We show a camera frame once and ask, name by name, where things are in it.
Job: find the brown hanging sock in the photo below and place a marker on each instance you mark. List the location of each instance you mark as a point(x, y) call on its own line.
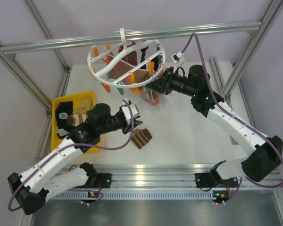
point(125, 66)

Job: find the white round sock hanger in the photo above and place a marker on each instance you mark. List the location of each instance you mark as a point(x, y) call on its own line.
point(151, 56)

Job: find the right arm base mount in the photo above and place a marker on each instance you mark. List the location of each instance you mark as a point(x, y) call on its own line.
point(204, 180)

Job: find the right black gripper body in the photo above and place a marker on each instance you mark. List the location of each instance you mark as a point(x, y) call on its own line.
point(173, 82)

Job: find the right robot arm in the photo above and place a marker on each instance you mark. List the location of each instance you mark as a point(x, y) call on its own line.
point(262, 152)

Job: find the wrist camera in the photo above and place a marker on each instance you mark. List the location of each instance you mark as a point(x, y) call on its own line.
point(129, 110)
point(178, 58)

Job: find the aluminium top crossbar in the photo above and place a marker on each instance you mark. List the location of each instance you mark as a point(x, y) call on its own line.
point(51, 44)

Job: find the pink coral hanging sock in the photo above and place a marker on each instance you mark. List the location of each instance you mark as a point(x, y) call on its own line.
point(150, 96)

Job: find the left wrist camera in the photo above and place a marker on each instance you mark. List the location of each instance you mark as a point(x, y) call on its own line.
point(129, 110)

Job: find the brown striped sock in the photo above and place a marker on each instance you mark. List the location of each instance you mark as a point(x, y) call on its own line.
point(141, 137)
point(76, 119)

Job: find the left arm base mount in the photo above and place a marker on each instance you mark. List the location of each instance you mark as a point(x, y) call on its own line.
point(101, 180)

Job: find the black sock with patch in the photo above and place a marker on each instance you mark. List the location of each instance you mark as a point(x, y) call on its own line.
point(63, 110)

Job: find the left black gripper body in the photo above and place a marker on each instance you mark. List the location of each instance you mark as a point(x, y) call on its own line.
point(124, 126)

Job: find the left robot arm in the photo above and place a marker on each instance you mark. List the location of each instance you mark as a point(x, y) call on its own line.
point(34, 187)

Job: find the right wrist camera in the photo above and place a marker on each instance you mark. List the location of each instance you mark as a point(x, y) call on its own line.
point(178, 58)

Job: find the tan beige sock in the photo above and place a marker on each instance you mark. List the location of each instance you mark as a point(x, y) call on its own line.
point(85, 105)

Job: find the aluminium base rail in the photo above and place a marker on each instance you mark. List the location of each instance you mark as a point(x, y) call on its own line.
point(165, 182)

